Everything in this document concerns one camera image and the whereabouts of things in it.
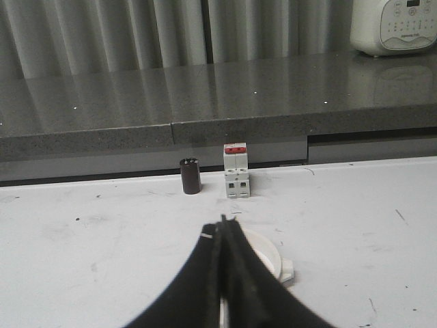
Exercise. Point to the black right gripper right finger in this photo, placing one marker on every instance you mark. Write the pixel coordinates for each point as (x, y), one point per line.
(255, 298)

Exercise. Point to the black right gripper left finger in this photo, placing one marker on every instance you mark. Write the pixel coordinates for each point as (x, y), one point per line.
(193, 298)

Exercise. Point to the white half clamp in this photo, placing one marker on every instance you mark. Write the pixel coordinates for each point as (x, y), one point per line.
(281, 268)

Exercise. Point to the grey stone countertop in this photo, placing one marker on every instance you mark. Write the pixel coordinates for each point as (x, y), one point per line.
(329, 97)

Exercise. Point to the white rice cooker appliance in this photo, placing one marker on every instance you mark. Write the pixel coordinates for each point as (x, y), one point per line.
(380, 28)

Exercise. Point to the white circuit breaker red switch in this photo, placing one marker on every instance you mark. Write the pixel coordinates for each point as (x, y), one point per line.
(236, 171)

